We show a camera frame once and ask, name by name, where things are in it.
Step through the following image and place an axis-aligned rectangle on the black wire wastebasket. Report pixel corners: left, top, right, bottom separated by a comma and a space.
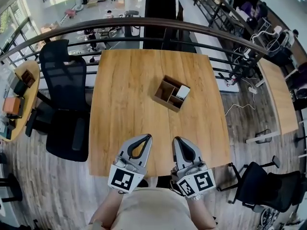
255, 128, 273, 144

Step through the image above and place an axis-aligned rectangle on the white cable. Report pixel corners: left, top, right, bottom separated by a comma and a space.
224, 92, 257, 117

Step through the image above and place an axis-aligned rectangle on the black mesh office chair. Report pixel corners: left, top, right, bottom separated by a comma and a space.
24, 39, 91, 163

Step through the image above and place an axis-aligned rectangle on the long wooden desk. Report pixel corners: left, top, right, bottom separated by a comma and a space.
245, 57, 300, 144

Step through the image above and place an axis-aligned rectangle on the wooden compartment container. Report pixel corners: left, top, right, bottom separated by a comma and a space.
153, 74, 191, 113

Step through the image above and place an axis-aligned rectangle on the black stool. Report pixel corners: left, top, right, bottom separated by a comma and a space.
0, 172, 24, 203

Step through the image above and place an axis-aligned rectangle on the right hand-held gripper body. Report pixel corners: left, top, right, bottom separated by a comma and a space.
170, 161, 217, 199

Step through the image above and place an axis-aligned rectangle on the black pillar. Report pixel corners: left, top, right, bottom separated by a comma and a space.
143, 0, 184, 50

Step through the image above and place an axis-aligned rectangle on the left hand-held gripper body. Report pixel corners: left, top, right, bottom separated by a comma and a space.
107, 155, 148, 195

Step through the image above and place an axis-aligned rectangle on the person's left forearm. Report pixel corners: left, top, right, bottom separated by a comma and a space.
89, 189, 127, 226

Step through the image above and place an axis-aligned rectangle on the black office chair with armrests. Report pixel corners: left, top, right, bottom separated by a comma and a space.
216, 155, 307, 213

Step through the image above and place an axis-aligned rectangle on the person's beige shirt torso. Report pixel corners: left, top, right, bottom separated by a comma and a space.
109, 187, 200, 230

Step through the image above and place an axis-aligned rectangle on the dark green box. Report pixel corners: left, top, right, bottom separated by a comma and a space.
12, 80, 27, 97

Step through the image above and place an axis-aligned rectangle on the orange box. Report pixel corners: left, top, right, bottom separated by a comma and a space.
2, 97, 23, 116

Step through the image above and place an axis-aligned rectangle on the dark metal railing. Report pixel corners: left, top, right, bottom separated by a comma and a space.
0, 17, 270, 91

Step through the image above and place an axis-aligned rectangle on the round wooden side table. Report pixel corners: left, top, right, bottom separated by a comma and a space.
0, 59, 41, 142

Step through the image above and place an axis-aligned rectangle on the person's right forearm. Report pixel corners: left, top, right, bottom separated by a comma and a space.
186, 195, 217, 230

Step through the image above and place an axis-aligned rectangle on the white remote control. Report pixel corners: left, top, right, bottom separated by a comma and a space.
176, 85, 191, 99

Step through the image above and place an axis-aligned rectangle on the small brown wooden box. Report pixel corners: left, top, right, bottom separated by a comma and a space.
21, 69, 36, 89

